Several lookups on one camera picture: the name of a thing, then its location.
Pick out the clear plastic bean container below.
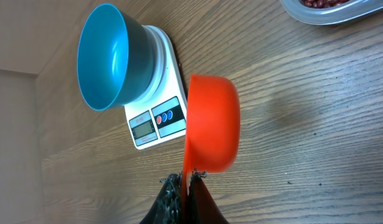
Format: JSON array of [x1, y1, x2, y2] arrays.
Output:
[[280, 0, 383, 26]]

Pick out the teal plastic bowl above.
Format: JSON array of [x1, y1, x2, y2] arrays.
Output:
[[77, 3, 154, 111]]

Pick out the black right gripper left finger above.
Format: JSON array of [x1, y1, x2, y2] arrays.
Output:
[[140, 174, 182, 224]]

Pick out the white digital kitchen scale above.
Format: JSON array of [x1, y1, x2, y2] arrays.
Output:
[[124, 26, 187, 150]]

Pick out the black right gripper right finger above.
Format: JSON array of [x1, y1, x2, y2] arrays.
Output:
[[187, 169, 229, 224]]

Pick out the red beans pile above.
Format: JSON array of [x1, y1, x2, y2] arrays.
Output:
[[300, 0, 349, 9]]

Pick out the red plastic scoop blue handle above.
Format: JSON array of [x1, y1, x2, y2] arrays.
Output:
[[181, 74, 240, 223]]

